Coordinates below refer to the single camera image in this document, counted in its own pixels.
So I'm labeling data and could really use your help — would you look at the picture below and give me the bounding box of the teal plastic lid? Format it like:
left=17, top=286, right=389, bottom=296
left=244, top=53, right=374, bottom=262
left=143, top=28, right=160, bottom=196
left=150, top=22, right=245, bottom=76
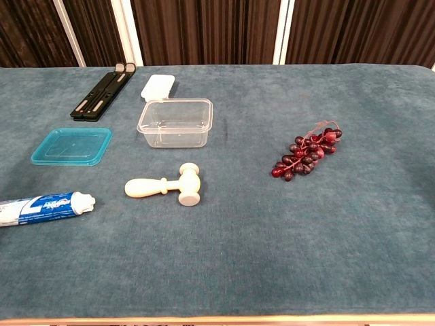
left=30, top=127, right=114, bottom=166

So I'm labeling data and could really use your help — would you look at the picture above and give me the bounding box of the clear plastic container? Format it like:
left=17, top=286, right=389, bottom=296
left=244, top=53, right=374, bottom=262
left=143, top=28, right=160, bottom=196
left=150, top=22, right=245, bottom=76
left=136, top=98, right=214, bottom=149

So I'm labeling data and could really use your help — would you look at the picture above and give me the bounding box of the wooden toy mallet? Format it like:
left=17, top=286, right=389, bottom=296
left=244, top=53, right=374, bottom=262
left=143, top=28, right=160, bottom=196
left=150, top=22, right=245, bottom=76
left=124, top=162, right=202, bottom=207

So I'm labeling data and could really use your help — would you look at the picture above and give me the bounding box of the blue velvet tablecloth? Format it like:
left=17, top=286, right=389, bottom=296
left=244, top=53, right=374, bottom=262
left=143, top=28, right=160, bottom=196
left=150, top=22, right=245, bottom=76
left=0, top=63, right=435, bottom=320

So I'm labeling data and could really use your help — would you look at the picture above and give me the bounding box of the red plastic grape bunch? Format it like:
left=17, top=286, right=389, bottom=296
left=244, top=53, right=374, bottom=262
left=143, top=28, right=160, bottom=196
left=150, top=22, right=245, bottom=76
left=271, top=120, right=343, bottom=182

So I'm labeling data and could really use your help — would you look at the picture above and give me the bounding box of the dark brown pleated curtain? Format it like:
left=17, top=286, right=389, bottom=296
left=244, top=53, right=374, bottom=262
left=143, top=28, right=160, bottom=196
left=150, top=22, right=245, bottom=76
left=0, top=0, right=435, bottom=69

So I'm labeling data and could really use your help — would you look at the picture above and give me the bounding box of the black folding stand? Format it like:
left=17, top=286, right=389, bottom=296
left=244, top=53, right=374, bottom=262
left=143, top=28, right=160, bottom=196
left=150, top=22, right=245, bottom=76
left=69, top=62, right=137, bottom=122

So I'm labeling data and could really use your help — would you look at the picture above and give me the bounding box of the blue white toothpaste tube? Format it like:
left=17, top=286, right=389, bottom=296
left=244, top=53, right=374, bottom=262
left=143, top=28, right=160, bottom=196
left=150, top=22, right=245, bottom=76
left=0, top=191, right=97, bottom=228

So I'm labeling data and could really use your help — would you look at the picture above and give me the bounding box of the white metal frame post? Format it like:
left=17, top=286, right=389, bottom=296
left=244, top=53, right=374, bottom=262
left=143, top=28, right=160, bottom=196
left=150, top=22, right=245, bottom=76
left=273, top=0, right=296, bottom=65
left=52, top=0, right=86, bottom=68
left=110, top=0, right=144, bottom=67

